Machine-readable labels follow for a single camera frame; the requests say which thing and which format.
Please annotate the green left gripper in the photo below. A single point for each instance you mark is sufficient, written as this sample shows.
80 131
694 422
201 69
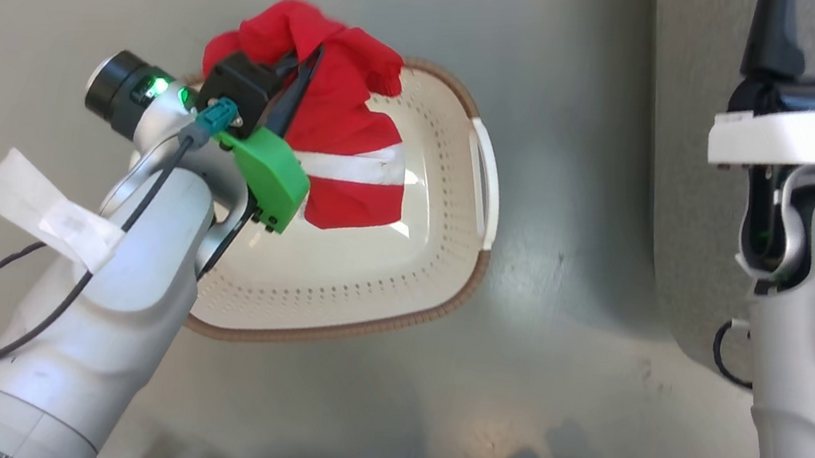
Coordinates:
274 177

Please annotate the red cloth with white stripe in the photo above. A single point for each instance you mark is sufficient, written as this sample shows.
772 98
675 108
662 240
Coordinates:
338 154

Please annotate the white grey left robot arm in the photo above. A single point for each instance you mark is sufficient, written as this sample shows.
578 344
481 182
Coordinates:
114 298

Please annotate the cream perforated laundry basket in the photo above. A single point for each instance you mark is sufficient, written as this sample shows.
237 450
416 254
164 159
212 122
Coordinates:
369 272

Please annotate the white tape strip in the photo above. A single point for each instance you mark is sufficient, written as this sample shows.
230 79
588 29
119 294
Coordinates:
47 207

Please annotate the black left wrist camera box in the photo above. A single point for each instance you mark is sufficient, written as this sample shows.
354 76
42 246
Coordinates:
239 87

